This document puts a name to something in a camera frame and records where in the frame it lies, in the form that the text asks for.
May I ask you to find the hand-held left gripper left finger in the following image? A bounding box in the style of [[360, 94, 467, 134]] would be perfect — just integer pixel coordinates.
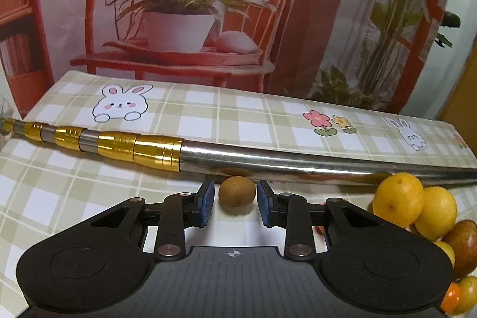
[[89, 179, 216, 263]]

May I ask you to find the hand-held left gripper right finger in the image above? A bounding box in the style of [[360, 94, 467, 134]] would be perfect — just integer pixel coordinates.
[[257, 179, 377, 263]]

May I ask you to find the brown longan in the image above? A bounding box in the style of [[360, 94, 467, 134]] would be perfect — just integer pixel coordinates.
[[218, 176, 256, 208]]

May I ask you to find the gold and silver telescopic pole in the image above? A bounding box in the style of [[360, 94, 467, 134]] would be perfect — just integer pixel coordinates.
[[0, 118, 477, 189]]

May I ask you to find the checked bunny print tablecloth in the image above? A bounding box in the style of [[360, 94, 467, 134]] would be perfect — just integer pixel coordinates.
[[0, 70, 477, 307]]

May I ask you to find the yellow orange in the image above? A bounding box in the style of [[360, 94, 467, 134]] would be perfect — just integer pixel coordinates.
[[373, 173, 425, 229], [413, 187, 458, 241]]

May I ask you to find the small yellow fruit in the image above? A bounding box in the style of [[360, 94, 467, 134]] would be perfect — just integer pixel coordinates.
[[432, 241, 456, 268]]

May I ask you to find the brownish red apple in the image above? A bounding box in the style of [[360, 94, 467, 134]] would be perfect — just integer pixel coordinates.
[[443, 219, 477, 278]]

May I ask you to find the small orange tangerine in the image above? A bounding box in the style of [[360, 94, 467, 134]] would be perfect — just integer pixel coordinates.
[[442, 282, 463, 315]]

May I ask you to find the yellow green round fruit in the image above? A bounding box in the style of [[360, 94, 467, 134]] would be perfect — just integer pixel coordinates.
[[455, 276, 477, 315]]

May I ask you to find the wooden board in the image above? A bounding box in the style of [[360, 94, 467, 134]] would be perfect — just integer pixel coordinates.
[[436, 38, 477, 132]]

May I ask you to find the black office chair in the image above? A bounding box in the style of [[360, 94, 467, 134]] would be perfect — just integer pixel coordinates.
[[434, 10, 463, 48]]

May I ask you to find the wall poster with chair print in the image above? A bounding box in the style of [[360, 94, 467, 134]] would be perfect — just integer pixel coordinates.
[[0, 0, 461, 115]]

